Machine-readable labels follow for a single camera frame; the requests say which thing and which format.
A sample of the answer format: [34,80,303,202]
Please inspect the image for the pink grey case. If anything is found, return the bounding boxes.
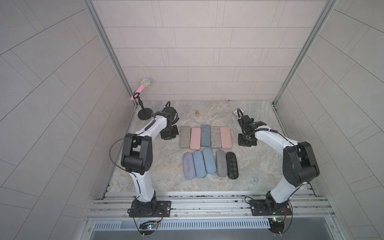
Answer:
[190,127,202,151]

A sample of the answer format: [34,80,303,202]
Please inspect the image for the black tan case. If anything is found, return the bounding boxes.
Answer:
[226,152,239,180]

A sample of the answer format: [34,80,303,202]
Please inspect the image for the blue case pink glasses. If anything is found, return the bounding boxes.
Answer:
[203,148,217,174]

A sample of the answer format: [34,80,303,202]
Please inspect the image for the teal folding glasses case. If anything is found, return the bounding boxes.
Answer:
[211,126,222,149]

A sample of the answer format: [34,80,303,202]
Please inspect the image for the beige glasses case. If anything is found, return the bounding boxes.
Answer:
[216,150,228,178]

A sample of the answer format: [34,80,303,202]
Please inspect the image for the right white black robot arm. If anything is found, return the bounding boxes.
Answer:
[237,108,320,212]

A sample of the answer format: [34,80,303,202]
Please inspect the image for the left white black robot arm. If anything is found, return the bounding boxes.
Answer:
[109,101,179,212]

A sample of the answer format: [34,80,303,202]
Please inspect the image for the black microphone stand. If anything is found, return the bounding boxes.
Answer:
[133,92,153,120]

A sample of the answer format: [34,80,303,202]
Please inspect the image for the pink toy microphone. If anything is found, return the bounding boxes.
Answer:
[131,79,151,101]

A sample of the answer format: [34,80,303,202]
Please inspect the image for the right circuit board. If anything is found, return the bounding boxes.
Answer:
[268,218,285,235]

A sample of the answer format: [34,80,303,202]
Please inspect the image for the circuit board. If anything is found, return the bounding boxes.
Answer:
[268,218,285,235]
[139,221,159,231]

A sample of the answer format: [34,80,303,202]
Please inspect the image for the left circuit board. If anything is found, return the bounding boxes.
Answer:
[139,221,159,231]

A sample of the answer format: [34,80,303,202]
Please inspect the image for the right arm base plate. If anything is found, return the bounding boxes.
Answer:
[248,199,293,217]

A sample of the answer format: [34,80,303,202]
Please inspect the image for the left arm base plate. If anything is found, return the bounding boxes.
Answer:
[127,200,172,218]

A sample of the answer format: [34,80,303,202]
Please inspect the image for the aluminium rail frame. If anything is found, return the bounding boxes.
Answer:
[75,186,346,240]

